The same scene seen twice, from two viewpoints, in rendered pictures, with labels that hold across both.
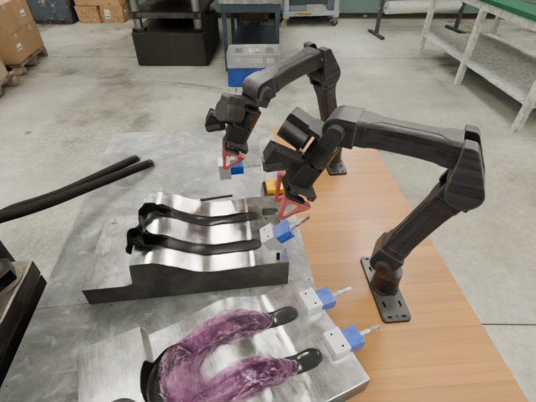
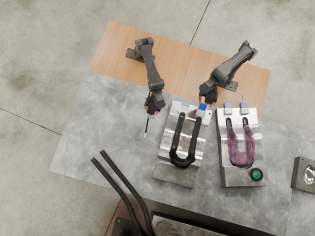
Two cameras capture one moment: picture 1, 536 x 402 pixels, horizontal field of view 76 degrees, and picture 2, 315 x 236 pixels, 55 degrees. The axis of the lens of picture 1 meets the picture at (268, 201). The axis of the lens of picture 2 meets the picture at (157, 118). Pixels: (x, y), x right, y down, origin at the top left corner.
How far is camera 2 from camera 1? 1.52 m
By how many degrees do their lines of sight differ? 48
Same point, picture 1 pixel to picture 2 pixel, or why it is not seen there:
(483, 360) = (256, 72)
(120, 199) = (127, 172)
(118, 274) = (190, 174)
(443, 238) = (142, 11)
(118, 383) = (240, 174)
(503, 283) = (180, 8)
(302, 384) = (251, 126)
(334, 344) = (246, 112)
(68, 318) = (195, 196)
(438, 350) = (249, 82)
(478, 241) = not seen: outside the picture
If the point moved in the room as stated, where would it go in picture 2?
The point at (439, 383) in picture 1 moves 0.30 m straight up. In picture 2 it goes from (258, 89) to (276, 71)
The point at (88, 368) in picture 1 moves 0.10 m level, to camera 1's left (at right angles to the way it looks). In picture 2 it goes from (233, 183) to (228, 199)
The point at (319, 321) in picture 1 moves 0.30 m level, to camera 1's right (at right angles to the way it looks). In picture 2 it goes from (234, 112) to (248, 72)
